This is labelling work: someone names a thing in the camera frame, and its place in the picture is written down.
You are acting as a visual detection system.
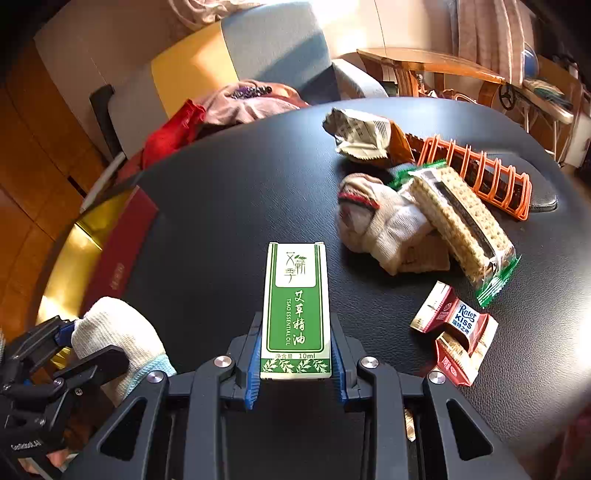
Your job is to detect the green essential oil box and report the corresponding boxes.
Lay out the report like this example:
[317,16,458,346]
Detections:
[259,242,332,380]

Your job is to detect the white sock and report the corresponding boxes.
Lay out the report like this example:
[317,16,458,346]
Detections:
[71,297,177,406]

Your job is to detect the Kiss chocolate wafer packet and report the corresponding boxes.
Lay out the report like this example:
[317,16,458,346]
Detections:
[411,281,498,356]

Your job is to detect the cracker pack green wrapper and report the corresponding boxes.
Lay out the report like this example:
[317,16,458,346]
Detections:
[390,160,521,308]

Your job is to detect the orange plastic rack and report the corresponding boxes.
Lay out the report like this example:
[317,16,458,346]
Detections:
[443,145,533,221]

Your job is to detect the red gold gift box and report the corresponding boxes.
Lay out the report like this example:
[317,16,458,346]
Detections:
[36,186,158,323]

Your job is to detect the red wafer snack packet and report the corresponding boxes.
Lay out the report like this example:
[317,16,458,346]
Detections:
[436,332,490,387]

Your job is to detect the crumpled newspaper print wrapper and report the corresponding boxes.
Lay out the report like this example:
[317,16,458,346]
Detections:
[322,108,415,169]

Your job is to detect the red cloth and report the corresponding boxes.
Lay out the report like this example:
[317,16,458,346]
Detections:
[116,100,206,184]

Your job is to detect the pink clothing pile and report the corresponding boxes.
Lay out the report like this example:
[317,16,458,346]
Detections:
[197,79,310,126]

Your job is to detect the wooden side table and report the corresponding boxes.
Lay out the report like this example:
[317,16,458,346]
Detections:
[356,47,506,107]

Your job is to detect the grey yellow office chair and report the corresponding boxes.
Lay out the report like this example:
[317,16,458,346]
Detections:
[89,2,389,160]

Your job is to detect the cluttered wooden desk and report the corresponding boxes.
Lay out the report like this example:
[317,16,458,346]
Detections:
[498,45,590,168]

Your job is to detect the striped beige curtain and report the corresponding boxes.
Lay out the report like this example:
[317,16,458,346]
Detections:
[457,0,526,87]

